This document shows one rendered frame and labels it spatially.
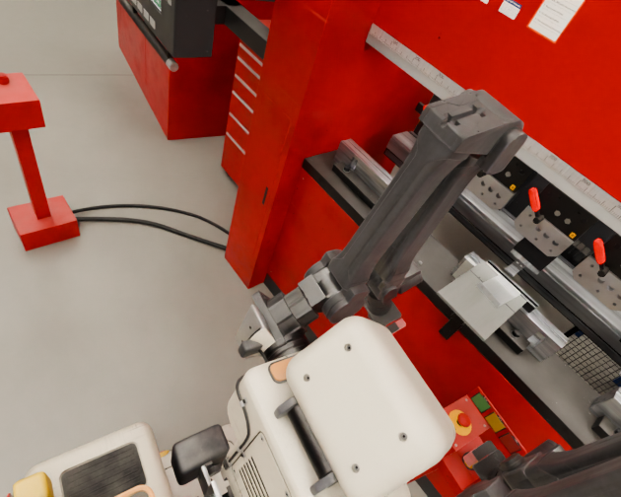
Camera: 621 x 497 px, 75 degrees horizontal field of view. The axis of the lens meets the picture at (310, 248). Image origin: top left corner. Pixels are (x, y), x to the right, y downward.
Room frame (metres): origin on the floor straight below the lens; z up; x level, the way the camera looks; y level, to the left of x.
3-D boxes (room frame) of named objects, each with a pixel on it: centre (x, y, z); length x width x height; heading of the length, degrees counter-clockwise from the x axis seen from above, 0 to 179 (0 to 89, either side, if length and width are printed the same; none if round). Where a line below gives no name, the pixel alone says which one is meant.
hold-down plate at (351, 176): (1.31, -0.09, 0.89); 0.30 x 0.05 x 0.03; 56
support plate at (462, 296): (0.90, -0.54, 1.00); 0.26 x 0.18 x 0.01; 146
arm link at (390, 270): (0.59, -0.16, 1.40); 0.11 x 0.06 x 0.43; 47
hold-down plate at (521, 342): (0.96, -0.62, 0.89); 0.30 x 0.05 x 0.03; 56
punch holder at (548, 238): (1.04, -0.60, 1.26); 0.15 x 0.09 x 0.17; 56
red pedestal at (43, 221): (1.14, 1.29, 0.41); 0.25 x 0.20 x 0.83; 146
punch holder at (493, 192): (1.15, -0.43, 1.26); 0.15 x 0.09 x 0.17; 56
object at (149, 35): (1.25, 0.78, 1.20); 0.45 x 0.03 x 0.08; 52
